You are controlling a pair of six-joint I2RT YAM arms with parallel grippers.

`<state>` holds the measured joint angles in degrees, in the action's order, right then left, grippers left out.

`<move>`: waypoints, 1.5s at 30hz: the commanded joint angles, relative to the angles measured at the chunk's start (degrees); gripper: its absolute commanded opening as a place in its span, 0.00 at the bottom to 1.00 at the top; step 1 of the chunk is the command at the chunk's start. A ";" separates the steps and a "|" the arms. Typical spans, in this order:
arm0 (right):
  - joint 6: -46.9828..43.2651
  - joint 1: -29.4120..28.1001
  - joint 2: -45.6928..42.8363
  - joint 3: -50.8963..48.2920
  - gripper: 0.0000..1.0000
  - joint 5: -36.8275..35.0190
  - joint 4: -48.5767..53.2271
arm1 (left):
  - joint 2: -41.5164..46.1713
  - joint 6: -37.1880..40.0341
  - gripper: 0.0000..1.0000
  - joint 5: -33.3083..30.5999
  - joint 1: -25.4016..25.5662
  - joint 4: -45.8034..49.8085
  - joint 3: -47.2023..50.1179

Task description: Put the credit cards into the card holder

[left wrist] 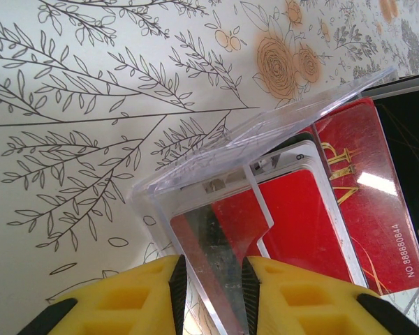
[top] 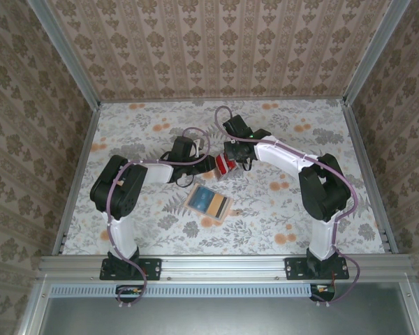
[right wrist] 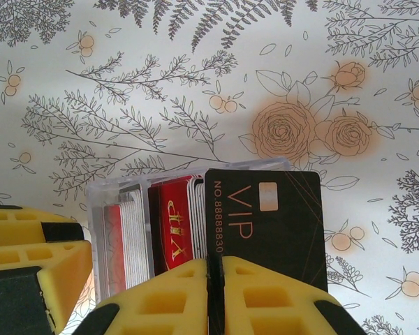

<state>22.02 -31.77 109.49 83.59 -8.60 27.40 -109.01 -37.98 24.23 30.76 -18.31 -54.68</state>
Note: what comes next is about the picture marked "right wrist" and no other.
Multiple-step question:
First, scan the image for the black VIP card 88888830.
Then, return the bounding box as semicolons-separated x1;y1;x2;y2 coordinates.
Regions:
204;168;328;294

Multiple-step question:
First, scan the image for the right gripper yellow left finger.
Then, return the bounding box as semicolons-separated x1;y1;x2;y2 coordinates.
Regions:
72;256;211;335

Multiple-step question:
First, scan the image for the red card with stripe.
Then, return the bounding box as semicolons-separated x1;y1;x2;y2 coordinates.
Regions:
103;204;125;294

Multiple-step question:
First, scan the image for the red VIP card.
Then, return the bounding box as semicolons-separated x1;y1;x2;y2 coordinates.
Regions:
148;176;196;276

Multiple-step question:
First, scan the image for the white-edged card stack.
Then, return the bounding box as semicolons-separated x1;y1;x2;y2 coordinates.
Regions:
191;174;207;261
120;195;150;290

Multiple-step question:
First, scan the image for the red clear card box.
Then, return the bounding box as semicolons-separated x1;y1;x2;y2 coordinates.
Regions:
86;157;291;304

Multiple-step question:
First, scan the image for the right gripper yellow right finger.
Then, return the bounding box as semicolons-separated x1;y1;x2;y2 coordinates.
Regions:
221;255;368;335

